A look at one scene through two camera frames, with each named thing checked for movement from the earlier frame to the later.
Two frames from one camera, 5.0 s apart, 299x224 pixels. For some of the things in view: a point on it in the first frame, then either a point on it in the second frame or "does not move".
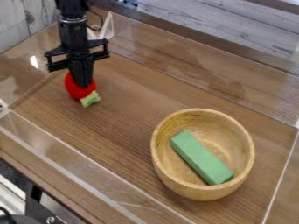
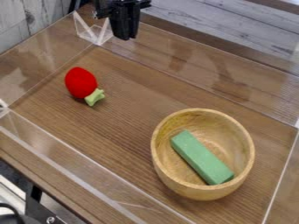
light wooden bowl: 202,150 does not move
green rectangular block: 210,168 does not move
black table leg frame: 36,210 does not move
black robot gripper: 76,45 to 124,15
